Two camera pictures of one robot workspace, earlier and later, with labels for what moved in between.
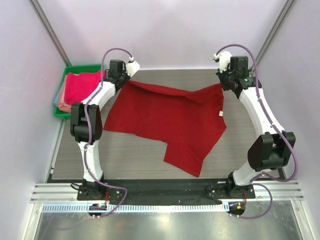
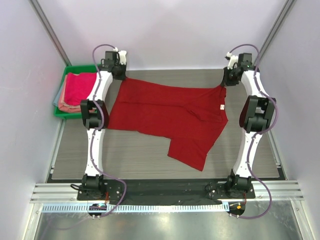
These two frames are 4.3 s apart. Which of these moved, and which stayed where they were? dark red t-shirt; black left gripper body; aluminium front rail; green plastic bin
Moved: black left gripper body
Stayed: aluminium front rail; dark red t-shirt; green plastic bin
